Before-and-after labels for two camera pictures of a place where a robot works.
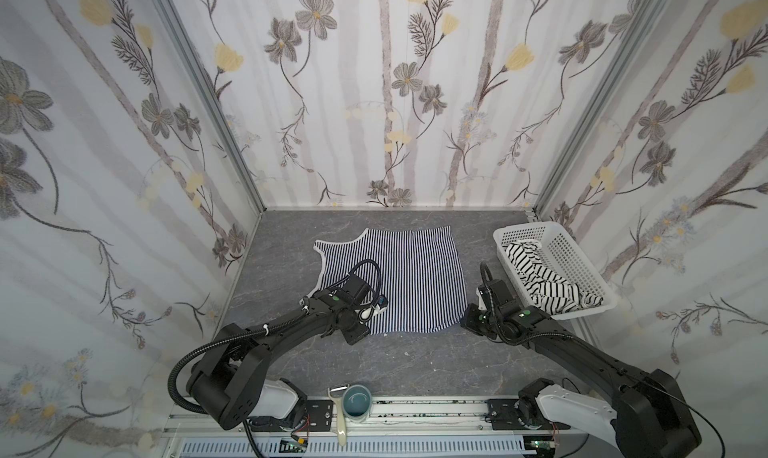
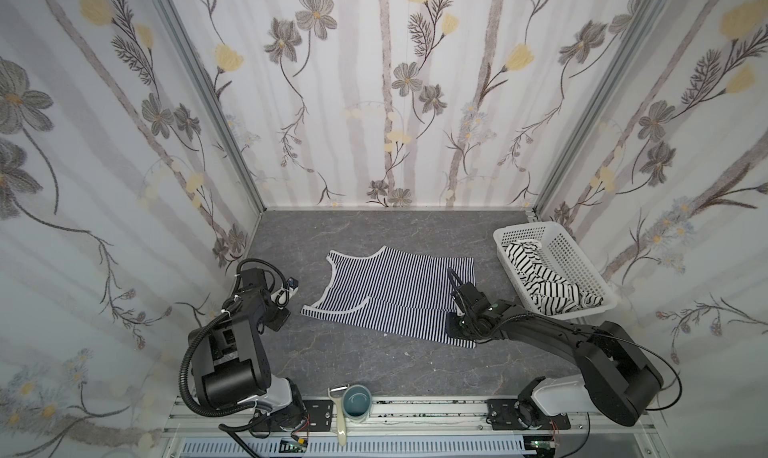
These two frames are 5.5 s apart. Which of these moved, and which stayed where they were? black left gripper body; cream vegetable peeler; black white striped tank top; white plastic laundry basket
Moved: black left gripper body
Stayed: cream vegetable peeler; black white striped tank top; white plastic laundry basket
